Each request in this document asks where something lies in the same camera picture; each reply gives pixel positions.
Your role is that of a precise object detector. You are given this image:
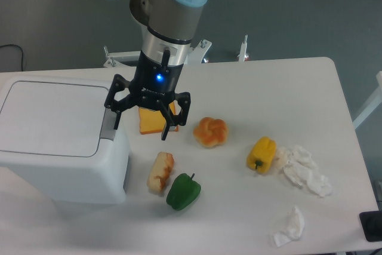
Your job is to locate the white trash can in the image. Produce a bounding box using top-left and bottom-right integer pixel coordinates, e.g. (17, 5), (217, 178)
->
(1, 76), (131, 204)

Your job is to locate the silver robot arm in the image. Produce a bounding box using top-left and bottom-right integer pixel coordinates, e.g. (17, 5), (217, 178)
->
(104, 0), (208, 139)

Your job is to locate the small crumpled white tissue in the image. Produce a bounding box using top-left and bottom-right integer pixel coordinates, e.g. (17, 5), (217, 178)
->
(272, 205), (305, 248)

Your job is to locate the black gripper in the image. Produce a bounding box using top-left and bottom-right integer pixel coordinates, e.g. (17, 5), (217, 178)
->
(104, 50), (191, 140)

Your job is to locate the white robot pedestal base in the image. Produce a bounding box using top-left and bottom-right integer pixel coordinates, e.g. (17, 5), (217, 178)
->
(103, 35), (249, 68)

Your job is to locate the orange toast slice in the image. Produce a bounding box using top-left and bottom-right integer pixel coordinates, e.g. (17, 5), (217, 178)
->
(138, 107), (166, 134)

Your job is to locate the green bell pepper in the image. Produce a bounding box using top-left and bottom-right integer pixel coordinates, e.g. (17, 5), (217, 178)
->
(166, 173), (202, 211)

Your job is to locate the black device at edge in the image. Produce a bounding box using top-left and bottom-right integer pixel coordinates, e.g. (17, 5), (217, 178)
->
(359, 210), (382, 242)

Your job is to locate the yellow bell pepper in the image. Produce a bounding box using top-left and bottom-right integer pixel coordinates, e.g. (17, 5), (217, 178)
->
(246, 137), (277, 174)

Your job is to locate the white frame at right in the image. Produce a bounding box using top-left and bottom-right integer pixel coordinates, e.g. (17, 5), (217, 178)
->
(353, 71), (381, 130)

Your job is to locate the black floor cable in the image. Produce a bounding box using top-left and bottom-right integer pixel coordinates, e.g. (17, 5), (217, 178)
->
(0, 44), (27, 70)

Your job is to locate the large crumpled white tissue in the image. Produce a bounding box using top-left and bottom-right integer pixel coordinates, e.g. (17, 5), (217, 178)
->
(273, 145), (332, 198)

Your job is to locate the baguette bread piece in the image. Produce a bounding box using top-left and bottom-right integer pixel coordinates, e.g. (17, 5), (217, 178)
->
(147, 152), (174, 193)

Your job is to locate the knotted bread roll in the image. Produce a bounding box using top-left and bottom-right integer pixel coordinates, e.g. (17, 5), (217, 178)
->
(193, 117), (229, 148)

